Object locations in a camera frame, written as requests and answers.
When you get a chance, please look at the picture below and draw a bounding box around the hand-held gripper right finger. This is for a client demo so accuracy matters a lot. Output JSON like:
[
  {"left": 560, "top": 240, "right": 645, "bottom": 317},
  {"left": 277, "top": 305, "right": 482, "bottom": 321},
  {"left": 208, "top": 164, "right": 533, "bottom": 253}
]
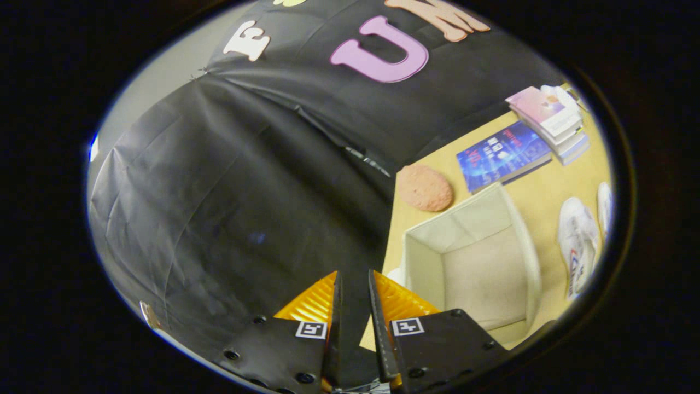
[{"left": 367, "top": 269, "right": 510, "bottom": 394}]

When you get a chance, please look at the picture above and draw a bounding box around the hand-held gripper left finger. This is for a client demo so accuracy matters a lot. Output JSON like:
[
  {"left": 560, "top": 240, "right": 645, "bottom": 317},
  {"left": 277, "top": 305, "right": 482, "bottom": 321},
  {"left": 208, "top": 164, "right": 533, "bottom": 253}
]
[{"left": 215, "top": 270, "right": 343, "bottom": 394}]

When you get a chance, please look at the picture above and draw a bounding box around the cream fabric storage box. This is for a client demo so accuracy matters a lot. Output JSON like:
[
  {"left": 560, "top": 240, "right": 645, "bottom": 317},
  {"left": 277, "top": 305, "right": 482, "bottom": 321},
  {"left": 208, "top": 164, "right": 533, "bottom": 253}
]
[{"left": 386, "top": 182, "right": 543, "bottom": 346}]

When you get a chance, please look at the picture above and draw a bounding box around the white shoe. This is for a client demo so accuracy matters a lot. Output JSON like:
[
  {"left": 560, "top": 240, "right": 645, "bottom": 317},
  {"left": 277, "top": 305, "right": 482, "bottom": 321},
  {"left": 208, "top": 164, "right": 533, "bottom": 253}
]
[
  {"left": 557, "top": 197, "right": 601, "bottom": 300},
  {"left": 597, "top": 182, "right": 614, "bottom": 241}
]

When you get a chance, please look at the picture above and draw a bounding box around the pink round sponge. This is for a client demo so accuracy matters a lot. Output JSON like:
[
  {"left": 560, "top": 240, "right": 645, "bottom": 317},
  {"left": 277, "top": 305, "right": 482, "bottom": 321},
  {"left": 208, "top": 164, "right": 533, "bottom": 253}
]
[{"left": 396, "top": 164, "right": 454, "bottom": 212}]

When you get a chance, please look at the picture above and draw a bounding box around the black backdrop cloth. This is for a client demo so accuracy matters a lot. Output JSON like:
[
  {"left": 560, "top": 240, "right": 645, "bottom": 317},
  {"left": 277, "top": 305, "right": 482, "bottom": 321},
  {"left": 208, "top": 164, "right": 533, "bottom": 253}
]
[{"left": 87, "top": 0, "right": 564, "bottom": 378}]

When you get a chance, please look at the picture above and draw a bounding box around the blue book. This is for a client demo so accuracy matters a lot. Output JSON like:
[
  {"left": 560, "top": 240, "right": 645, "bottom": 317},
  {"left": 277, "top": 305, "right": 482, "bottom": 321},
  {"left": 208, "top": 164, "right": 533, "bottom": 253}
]
[{"left": 457, "top": 121, "right": 553, "bottom": 194}]

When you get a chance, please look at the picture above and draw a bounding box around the white book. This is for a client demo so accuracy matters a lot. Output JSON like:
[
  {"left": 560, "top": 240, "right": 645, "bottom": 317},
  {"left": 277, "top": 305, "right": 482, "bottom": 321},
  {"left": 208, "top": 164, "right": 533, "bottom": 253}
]
[
  {"left": 528, "top": 123, "right": 587, "bottom": 155},
  {"left": 558, "top": 135, "right": 591, "bottom": 166}
]

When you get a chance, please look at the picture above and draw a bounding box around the pink cover book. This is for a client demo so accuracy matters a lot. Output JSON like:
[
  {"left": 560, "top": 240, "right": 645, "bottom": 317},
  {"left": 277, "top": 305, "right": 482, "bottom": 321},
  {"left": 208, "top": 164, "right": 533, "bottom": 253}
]
[{"left": 506, "top": 86, "right": 582, "bottom": 137}]

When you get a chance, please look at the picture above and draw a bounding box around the white soft object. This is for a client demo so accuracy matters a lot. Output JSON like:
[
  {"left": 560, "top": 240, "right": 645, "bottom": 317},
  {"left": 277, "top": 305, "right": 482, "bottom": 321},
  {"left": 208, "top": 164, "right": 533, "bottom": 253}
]
[{"left": 540, "top": 85, "right": 580, "bottom": 110}]

